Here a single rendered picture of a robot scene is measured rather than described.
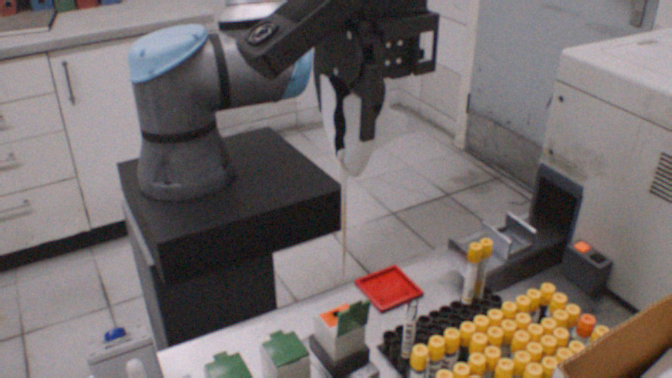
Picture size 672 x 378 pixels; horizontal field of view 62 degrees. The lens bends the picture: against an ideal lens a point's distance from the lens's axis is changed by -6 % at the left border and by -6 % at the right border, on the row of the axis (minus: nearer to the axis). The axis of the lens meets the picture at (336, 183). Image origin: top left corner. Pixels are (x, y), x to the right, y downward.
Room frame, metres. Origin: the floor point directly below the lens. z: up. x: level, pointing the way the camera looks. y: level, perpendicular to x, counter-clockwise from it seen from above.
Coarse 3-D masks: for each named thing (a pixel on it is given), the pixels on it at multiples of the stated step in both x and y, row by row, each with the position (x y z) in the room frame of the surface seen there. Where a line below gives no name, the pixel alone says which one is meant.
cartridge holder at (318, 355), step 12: (312, 336) 0.48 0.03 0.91; (312, 348) 0.47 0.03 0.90; (312, 360) 0.47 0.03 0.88; (324, 360) 0.45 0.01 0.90; (348, 360) 0.45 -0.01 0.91; (360, 360) 0.45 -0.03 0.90; (324, 372) 0.45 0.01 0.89; (336, 372) 0.44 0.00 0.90; (348, 372) 0.44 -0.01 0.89; (360, 372) 0.44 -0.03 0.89; (372, 372) 0.44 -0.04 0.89
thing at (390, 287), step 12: (372, 276) 0.62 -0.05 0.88; (384, 276) 0.63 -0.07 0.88; (396, 276) 0.63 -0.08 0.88; (360, 288) 0.60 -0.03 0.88; (372, 288) 0.60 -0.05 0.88; (384, 288) 0.60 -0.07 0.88; (396, 288) 0.60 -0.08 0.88; (408, 288) 0.60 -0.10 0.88; (420, 288) 0.59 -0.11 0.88; (372, 300) 0.57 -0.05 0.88; (384, 300) 0.58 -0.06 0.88; (396, 300) 0.58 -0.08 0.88; (384, 312) 0.56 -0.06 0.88
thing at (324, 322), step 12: (324, 312) 0.48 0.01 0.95; (336, 312) 0.48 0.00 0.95; (324, 324) 0.46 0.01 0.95; (324, 336) 0.46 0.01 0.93; (348, 336) 0.45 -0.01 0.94; (360, 336) 0.46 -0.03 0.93; (324, 348) 0.46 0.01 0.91; (336, 348) 0.44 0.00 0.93; (348, 348) 0.45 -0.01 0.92; (360, 348) 0.46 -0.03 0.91; (336, 360) 0.44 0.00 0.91
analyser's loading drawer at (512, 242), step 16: (512, 224) 0.67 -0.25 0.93; (528, 224) 0.70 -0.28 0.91; (544, 224) 0.70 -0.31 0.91; (560, 224) 0.70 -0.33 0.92; (496, 240) 0.63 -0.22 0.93; (512, 240) 0.66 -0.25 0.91; (528, 240) 0.64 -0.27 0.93; (544, 240) 0.66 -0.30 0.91; (560, 240) 0.66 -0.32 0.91; (448, 256) 0.63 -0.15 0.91; (464, 256) 0.61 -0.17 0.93; (496, 256) 0.62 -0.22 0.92; (512, 256) 0.62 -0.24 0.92; (528, 256) 0.63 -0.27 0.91; (464, 272) 0.60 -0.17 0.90
